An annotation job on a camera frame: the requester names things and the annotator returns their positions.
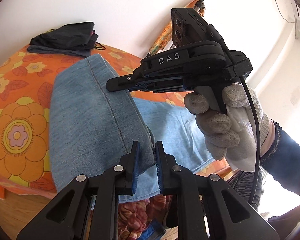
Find silver tripod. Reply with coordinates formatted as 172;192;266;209
144;0;207;58

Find right forearm dark sleeve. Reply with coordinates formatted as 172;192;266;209
261;122;300;196

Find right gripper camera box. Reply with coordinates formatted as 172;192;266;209
171;8;209;47

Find right gloved hand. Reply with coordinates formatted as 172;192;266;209
184;84;256;172

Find zebra striped trousers leg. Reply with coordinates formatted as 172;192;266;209
227;167;268;211

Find black folded clothes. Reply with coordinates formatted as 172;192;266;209
27;22;106;58

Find black cable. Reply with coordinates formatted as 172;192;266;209
206;24;262;207

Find blue denim pants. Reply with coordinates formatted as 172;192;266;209
49;54;213;203

